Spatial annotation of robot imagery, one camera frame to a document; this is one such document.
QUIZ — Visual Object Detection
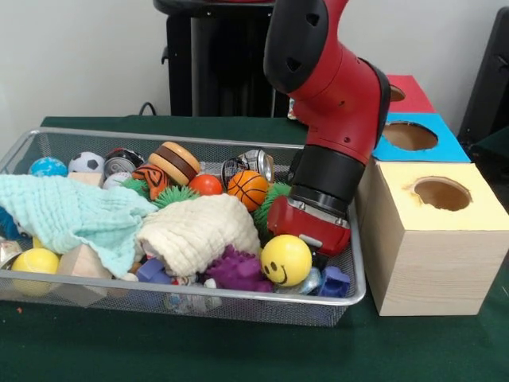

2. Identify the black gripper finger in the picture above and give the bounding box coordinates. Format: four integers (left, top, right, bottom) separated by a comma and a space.
312, 249, 330, 272

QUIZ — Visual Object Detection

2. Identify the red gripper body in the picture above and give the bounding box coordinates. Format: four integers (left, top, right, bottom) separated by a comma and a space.
266, 194, 352, 257

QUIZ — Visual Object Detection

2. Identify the crushed bottle with blue label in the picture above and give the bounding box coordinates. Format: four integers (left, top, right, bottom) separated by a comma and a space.
284, 266, 324, 295

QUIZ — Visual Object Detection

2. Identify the wooden box with three holes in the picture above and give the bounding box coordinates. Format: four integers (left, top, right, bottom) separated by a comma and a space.
356, 74, 509, 318

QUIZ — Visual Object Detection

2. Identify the yellow ball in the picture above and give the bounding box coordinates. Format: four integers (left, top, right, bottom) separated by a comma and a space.
260, 234, 313, 287
10, 248, 60, 295

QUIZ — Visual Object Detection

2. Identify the large green spiky ball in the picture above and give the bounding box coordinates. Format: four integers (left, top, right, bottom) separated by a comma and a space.
252, 181, 293, 232

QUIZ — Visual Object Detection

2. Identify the purple rubber toy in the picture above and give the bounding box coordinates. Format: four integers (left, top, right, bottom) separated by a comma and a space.
204, 244, 274, 294

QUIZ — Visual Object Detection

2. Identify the cream white cloth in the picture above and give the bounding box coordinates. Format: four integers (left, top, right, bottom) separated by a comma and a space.
137, 193, 262, 279

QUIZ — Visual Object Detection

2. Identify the dark green tablecloth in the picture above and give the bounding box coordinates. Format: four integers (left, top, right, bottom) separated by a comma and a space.
0, 115, 509, 382

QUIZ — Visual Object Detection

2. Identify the toy burger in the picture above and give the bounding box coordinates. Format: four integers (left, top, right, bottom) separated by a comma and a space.
147, 141, 201, 187

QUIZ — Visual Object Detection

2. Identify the mint green cloth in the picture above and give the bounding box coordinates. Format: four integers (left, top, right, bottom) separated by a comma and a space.
0, 174, 158, 279

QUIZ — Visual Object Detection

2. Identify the black and white football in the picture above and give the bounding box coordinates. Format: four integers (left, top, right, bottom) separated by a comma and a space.
68, 151, 106, 174

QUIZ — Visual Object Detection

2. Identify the black upright panel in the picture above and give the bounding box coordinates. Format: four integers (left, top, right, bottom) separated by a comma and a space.
456, 6, 509, 160

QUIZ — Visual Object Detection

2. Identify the blue globe ball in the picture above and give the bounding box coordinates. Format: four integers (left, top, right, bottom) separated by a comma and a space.
28, 157, 68, 178

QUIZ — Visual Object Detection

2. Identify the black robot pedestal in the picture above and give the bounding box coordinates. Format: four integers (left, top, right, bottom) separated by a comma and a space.
153, 0, 291, 117

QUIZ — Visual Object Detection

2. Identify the metal wire mesh bin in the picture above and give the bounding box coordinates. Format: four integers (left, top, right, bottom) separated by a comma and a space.
0, 127, 367, 327

